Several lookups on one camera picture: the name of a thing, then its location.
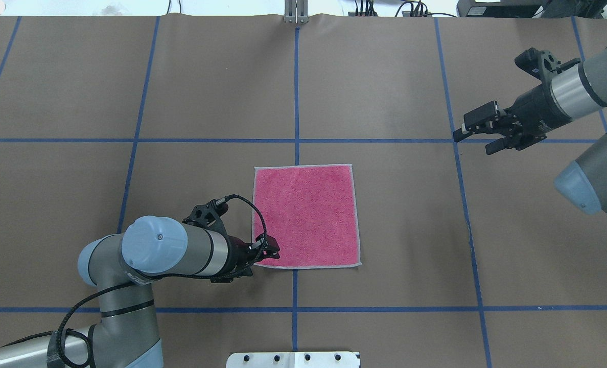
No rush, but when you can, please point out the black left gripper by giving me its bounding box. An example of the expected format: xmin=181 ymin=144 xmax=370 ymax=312
xmin=226 ymin=234 xmax=280 ymax=277

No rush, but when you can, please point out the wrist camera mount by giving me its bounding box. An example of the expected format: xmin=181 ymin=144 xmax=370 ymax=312
xmin=514 ymin=48 xmax=581 ymax=82
xmin=182 ymin=199 xmax=228 ymax=236

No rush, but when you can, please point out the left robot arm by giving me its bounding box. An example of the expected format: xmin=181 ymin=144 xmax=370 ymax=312
xmin=0 ymin=215 xmax=279 ymax=367

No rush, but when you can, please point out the aluminium frame post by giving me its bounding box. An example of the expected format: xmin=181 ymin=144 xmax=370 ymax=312
xmin=283 ymin=0 xmax=310 ymax=25

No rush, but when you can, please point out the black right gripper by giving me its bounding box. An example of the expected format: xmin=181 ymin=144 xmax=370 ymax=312
xmin=453 ymin=84 xmax=572 ymax=155

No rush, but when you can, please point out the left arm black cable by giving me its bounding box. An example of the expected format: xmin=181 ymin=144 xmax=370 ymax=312
xmin=0 ymin=194 xmax=268 ymax=368

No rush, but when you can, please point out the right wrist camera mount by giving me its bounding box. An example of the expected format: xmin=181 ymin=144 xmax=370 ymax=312
xmin=514 ymin=48 xmax=581 ymax=82

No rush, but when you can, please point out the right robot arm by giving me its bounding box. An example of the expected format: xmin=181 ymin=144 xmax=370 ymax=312
xmin=453 ymin=48 xmax=607 ymax=215

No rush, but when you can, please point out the pink and grey towel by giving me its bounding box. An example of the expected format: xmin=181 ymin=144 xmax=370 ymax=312
xmin=253 ymin=164 xmax=361 ymax=270

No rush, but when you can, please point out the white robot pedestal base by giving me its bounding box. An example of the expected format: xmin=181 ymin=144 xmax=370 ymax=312
xmin=226 ymin=351 xmax=361 ymax=367

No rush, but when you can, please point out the black power box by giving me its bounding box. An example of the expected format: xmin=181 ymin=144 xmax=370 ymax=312
xmin=456 ymin=1 xmax=544 ymax=18

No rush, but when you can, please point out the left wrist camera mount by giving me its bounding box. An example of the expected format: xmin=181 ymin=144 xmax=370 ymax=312
xmin=182 ymin=199 xmax=228 ymax=236

